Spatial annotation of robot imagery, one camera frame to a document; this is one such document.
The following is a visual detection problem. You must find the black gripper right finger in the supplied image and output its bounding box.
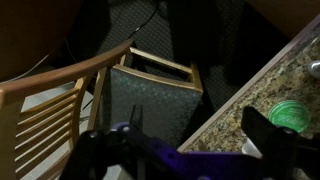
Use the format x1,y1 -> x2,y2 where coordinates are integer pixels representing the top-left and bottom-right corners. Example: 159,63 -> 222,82
240,105 -> 299,159

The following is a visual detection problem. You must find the brown cardboard box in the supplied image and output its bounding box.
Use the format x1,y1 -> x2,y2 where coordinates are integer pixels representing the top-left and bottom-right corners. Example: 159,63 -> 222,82
0,0 -> 84,83

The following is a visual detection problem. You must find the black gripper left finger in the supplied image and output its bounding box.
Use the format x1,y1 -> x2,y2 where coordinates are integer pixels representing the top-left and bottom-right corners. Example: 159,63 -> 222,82
129,104 -> 144,130

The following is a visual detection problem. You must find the thin white cable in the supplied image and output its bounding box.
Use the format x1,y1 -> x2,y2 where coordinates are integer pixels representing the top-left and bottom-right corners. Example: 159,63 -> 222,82
6,39 -> 73,84

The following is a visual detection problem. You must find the wooden chair with green cushion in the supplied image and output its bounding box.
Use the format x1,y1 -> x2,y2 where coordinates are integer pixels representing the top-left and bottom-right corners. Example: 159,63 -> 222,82
0,38 -> 204,180

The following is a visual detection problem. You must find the black floor cable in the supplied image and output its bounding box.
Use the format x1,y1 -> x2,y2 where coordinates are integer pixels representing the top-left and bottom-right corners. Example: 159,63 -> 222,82
128,0 -> 160,39

